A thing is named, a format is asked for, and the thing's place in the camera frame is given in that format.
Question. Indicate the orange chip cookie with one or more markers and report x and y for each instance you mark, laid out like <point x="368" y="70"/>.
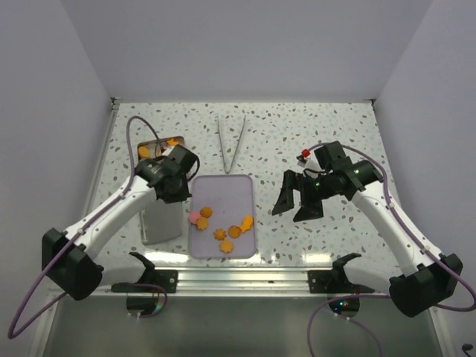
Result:
<point x="234" y="232"/>

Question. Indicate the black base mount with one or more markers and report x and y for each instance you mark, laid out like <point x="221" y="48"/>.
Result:
<point x="156" y="279"/>
<point x="323" y="280"/>

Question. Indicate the orange leaf cookie bottom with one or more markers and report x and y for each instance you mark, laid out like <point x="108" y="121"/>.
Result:
<point x="226" y="246"/>

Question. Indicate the orange fish cookie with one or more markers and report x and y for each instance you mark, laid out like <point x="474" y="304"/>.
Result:
<point x="172" y="142"/>
<point x="247" y="223"/>

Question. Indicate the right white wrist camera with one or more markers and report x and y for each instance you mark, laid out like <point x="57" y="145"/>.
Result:
<point x="305" y="160"/>

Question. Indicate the orange leaf cookie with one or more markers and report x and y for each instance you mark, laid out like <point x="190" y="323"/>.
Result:
<point x="202" y="223"/>
<point x="226" y="246"/>

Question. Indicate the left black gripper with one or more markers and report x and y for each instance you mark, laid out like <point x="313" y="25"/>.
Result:
<point x="184" y="194"/>

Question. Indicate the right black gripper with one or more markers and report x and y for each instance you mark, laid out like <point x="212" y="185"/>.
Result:
<point x="309" y="210"/>

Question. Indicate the orange leaf cookie left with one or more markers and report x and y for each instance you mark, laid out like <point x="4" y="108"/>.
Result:
<point x="202" y="223"/>

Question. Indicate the orange fish cookie top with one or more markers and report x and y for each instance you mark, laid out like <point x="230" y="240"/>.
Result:
<point x="172" y="142"/>

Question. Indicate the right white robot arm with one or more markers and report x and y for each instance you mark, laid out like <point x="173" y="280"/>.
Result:
<point x="426" y="275"/>

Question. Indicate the lavender plastic tray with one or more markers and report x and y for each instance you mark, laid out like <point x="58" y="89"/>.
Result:
<point x="232" y="198"/>

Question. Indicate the orange fish cookie right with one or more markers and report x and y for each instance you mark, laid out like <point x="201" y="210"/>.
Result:
<point x="247" y="223"/>

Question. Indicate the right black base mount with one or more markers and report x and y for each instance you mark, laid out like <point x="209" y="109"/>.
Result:
<point x="323" y="280"/>

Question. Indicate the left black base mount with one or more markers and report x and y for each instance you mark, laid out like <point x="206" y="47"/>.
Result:
<point x="156" y="279"/>

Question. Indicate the cookie tin with liners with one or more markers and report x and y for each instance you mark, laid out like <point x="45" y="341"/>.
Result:
<point x="153" y="146"/>

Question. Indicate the orange swirl cookie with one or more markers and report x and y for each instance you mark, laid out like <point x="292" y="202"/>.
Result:
<point x="206" y="212"/>

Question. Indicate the orange rosette cookie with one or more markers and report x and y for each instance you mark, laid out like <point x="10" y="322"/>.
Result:
<point x="220" y="234"/>

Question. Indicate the aluminium front rail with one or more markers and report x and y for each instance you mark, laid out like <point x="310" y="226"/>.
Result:
<point x="216" y="280"/>

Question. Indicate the pink sandwich cookie left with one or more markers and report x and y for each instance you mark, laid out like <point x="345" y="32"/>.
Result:
<point x="193" y="217"/>

